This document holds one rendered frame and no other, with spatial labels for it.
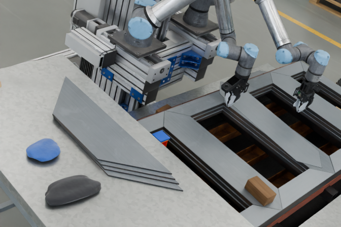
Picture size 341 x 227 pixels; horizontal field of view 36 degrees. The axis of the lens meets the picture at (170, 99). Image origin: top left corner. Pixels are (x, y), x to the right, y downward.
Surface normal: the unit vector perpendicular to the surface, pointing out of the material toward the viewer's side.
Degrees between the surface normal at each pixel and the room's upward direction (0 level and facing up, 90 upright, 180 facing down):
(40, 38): 0
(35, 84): 0
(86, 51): 90
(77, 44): 90
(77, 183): 9
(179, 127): 0
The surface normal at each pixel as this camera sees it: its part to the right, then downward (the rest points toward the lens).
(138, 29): -0.17, 0.61
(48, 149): 0.23, -0.76
